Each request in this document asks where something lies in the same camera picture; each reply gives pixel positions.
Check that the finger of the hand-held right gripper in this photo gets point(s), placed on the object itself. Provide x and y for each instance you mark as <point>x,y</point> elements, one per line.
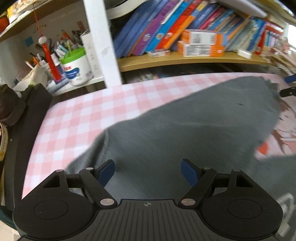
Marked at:
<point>289,92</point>
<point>291,78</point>

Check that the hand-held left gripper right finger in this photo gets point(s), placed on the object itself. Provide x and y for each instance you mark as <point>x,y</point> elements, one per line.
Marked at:
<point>189,172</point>

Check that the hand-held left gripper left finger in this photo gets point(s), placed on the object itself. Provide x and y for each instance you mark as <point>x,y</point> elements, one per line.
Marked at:
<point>106,172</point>

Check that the grey sweatshirt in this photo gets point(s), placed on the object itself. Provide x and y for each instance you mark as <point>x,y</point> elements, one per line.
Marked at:
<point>185,120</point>

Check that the pile of booklets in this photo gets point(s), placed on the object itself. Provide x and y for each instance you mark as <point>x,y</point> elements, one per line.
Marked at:
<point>283,60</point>

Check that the white charger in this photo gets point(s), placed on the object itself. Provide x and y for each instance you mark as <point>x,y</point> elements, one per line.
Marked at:
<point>244,53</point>

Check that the pink cartoon desk mat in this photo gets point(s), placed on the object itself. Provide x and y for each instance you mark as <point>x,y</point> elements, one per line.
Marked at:
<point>76,120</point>

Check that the white flat board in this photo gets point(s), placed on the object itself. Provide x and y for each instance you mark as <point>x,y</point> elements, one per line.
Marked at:
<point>242,8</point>

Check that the black bag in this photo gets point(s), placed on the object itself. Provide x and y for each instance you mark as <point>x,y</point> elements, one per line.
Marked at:
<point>25,129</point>

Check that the white orange carton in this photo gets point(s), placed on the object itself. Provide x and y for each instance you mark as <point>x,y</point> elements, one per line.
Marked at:
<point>201,49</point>
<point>201,37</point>

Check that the beige wristwatch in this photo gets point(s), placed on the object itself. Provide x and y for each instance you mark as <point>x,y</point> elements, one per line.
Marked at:
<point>4,143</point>

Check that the white jar green lid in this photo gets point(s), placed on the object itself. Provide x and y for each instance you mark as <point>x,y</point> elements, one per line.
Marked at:
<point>77,69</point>

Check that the wooden bookshelf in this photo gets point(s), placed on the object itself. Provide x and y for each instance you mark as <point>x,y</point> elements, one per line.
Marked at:
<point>185,62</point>

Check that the brown cloth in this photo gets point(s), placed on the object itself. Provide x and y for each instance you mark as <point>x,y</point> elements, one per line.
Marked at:
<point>10,104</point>

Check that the white plastic bag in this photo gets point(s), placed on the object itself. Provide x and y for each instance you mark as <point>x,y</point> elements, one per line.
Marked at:
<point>34,76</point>

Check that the tall white carton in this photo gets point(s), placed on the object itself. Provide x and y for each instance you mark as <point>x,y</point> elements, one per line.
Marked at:
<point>92,53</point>

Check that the small red white box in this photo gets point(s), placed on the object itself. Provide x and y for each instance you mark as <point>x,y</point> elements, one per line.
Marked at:
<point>159,53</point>

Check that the white shelf unit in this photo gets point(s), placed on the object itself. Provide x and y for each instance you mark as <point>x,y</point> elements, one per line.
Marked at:
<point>101,41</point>

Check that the bunch of pens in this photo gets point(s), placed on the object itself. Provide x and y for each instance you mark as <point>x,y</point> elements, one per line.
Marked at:
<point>62,46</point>

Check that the row of colourful books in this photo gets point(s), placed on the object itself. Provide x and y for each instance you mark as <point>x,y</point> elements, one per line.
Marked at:
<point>150,27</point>

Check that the thick white book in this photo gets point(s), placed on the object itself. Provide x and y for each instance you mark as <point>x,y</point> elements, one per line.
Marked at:
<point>124,10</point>

